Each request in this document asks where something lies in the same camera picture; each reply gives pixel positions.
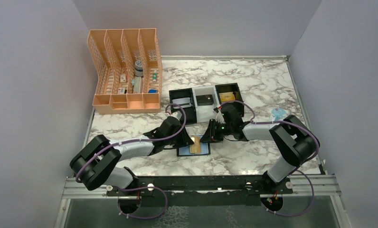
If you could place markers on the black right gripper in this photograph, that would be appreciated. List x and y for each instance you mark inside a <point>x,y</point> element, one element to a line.
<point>210,136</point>

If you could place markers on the peach plastic file organizer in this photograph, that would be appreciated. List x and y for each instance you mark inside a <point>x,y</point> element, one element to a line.
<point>114,52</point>

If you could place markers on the blue nail clipper package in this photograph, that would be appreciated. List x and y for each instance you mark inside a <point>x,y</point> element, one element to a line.
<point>277,114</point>

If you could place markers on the black leather card holder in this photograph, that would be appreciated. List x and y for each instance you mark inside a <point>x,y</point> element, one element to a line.
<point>184,151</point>

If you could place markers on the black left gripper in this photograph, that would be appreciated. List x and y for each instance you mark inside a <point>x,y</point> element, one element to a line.
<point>185,140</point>

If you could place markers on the black card bin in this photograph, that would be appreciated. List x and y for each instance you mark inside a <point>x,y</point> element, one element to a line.
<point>190,112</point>
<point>232,87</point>

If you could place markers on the white middle card bin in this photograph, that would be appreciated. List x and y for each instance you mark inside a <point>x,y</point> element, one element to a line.
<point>205,112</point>

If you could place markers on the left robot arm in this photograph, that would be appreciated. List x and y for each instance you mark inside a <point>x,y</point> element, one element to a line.
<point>95,164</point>

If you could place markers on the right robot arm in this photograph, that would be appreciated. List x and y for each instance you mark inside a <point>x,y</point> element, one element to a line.
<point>294,141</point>

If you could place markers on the blue cap item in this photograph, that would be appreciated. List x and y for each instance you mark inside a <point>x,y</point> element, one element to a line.
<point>152,91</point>

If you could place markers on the gold credit card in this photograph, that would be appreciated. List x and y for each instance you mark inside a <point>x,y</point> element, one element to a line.
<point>227,96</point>

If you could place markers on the grey flat box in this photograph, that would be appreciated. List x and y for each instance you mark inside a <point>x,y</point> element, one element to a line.
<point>137,84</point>

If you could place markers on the black mounting rail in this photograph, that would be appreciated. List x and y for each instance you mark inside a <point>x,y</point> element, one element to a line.
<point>252,184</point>

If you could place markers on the green white small tube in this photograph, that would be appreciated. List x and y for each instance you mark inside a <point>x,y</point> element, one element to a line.
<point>155,76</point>

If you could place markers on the black right card bin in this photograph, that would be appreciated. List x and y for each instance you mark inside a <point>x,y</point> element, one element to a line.
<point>232,87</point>

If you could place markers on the black left card bin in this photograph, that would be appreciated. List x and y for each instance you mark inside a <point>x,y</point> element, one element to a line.
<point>190,112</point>

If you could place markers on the silver card in left bin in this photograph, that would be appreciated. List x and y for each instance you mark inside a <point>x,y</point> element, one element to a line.
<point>183,102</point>

